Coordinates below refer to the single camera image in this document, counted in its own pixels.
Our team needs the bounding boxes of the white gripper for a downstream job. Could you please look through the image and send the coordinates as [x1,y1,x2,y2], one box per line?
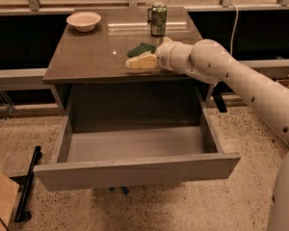
[125,37,194,73]

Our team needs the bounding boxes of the green and yellow sponge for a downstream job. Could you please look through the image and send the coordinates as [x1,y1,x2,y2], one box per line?
[127,42,156,58]

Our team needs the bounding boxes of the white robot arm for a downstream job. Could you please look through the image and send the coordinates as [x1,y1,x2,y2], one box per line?
[125,38,289,231]

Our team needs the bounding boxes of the grey cabinet with glossy top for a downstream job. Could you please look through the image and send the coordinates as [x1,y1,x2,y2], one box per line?
[44,7,207,133]

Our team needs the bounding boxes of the open grey top drawer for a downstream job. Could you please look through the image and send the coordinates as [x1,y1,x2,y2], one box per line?
[35,83,240,191]

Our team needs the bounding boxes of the green soda can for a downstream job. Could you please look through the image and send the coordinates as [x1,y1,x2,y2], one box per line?
[147,2,167,37]

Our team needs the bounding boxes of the white bowl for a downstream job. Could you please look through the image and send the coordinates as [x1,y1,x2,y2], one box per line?
[66,12,101,33]

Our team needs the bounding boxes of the black bar on floor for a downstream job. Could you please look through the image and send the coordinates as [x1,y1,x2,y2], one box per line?
[14,145,42,222]

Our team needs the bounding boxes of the cardboard box at left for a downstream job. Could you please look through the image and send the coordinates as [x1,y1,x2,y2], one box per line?
[0,172,19,231]

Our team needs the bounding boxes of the white cable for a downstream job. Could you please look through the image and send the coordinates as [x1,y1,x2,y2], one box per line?
[229,2,240,56]

